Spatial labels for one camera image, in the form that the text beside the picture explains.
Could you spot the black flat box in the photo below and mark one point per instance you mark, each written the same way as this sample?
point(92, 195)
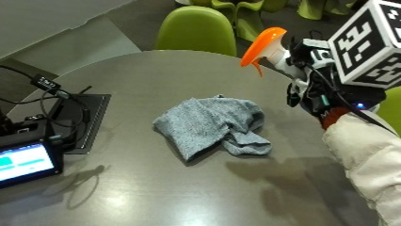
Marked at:
point(82, 122)

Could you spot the orange and white spray bottle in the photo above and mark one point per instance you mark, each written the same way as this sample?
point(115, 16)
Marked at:
point(267, 47)

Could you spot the white marker cube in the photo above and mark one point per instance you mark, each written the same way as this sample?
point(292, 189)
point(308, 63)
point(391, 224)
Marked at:
point(368, 47)

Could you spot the grey blue cloth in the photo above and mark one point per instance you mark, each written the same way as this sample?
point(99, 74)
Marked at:
point(214, 125)

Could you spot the green plastic chair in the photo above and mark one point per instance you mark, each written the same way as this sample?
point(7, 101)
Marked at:
point(244, 15)
point(324, 8)
point(391, 108)
point(196, 29)

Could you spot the black device with lit screen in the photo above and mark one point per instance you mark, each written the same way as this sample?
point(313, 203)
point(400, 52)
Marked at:
point(23, 157)

